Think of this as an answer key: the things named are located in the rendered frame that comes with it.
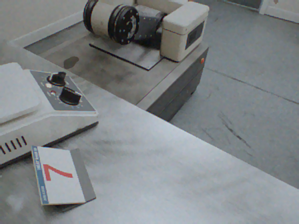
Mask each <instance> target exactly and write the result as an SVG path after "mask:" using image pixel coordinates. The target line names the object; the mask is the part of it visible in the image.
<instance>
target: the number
mask: <svg viewBox="0 0 299 224"><path fill-rule="evenodd" d="M38 151H39V158H40V161H41V166H42V172H43V176H44V181H45V186H46V189H47V196H48V198H49V201H65V200H81V197H80V195H79V190H78V188H77V185H76V181H75V178H74V174H73V171H72V169H71V164H70V162H69V157H68V155H67V152H66V151H61V150H52V149H44V148H38Z"/></svg>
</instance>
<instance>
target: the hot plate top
mask: <svg viewBox="0 0 299 224"><path fill-rule="evenodd" d="M41 105H42V102H41V100H40V97H39V96H38V94H37V92H36V91H35V89H34V88H33V86H32V84H31V83H30V81H29V79H28V77H27V76H26V74H25V73H24V72H23V70H22V68H21V66H20V65H19V64H18V63H8V64H6V65H0V124H1V123H3V122H6V121H9V120H10V119H14V118H16V117H20V116H22V115H24V114H28V113H30V112H32V111H36V110H38V109H40V106H41Z"/></svg>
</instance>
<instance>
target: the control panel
mask: <svg viewBox="0 0 299 224"><path fill-rule="evenodd" d="M29 72H30V73H31V74H32V76H33V77H34V78H35V80H36V82H37V84H38V86H40V89H41V90H42V91H43V93H44V95H45V97H46V98H47V99H48V102H49V103H50V104H51V106H52V107H53V109H54V110H55V111H96V110H95V109H94V108H93V106H92V105H91V103H90V102H89V101H88V100H87V99H86V98H85V96H84V95H83V93H82V92H81V91H80V90H79V88H77V86H76V85H75V83H74V82H73V81H72V80H71V78H69V76H68V75H66V76H65V79H64V81H65V82H66V84H65V85H64V86H66V87H68V88H70V89H72V90H74V91H77V92H78V93H81V94H82V95H83V96H82V98H81V100H80V102H79V104H78V105H75V106H72V105H68V104H66V103H64V102H62V101H61V100H60V99H59V95H60V94H61V90H62V88H63V87H64V86H63V87H59V86H56V85H52V84H51V83H49V82H48V81H47V77H48V76H49V75H51V73H44V72H40V71H33V70H29ZM46 84H50V85H51V86H50V87H49V86H47V85H46ZM51 91H56V93H51Z"/></svg>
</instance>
